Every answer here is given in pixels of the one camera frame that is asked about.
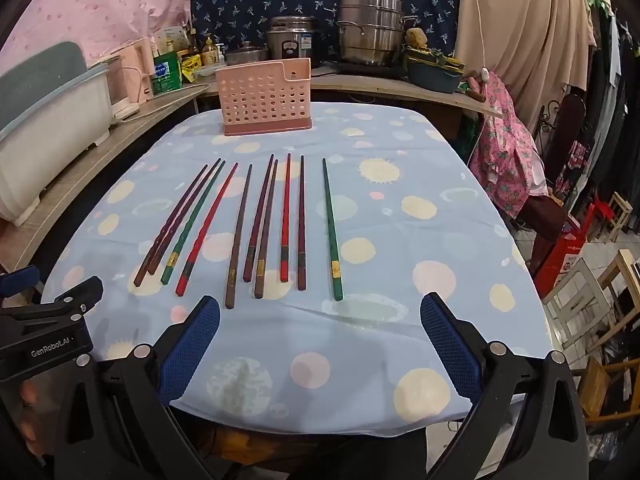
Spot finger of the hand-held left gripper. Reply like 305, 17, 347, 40
30, 275, 104, 321
0, 266, 41, 301

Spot green labelled container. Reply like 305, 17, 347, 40
151, 50, 182, 96

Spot white wooden stool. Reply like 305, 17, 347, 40
544, 250, 640, 348

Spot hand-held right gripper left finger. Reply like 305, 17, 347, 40
52, 296, 221, 480

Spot pink floral garment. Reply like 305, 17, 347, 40
470, 72, 551, 221

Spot hanging dark clothes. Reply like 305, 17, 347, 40
585, 0, 640, 211

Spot white carton box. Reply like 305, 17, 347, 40
152, 26, 186, 56

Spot beige curtain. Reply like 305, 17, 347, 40
457, 0, 596, 131

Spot white cord with switch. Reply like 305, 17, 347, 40
467, 0, 493, 84

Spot light blue dotted tablecloth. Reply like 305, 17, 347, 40
40, 102, 553, 436

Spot pink kitchen appliance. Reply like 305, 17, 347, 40
107, 37, 153, 122

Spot green chopstick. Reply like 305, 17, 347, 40
321, 158, 345, 302
161, 160, 227, 286

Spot steel rice cooker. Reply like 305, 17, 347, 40
266, 16, 321, 63

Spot large steel steamer pot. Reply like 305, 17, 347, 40
336, 0, 418, 67

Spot yellow packet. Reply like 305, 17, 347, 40
181, 55, 203, 84

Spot white plastic tub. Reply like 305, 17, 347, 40
0, 42, 113, 226

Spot navy printed cloth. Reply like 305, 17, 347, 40
190, 0, 461, 68

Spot grey wooden counter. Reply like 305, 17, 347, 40
0, 82, 211, 271

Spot brown wooden chair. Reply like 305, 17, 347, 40
575, 355, 640, 423

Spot small steel lidded pot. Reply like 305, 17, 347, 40
225, 41, 271, 67

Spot dark iron chair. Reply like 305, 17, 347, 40
532, 95, 587, 201

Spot red chopstick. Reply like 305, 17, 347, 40
175, 162, 239, 297
280, 153, 292, 283

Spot pink floral curtain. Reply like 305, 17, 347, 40
10, 0, 211, 68

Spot pink perforated utensil holder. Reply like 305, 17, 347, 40
215, 58, 313, 137

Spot blue basin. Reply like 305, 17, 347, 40
405, 46, 466, 94

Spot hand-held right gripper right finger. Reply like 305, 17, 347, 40
420, 292, 591, 480

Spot person's left hand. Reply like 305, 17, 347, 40
19, 380, 56, 458

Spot red bag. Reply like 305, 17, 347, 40
535, 210, 596, 296

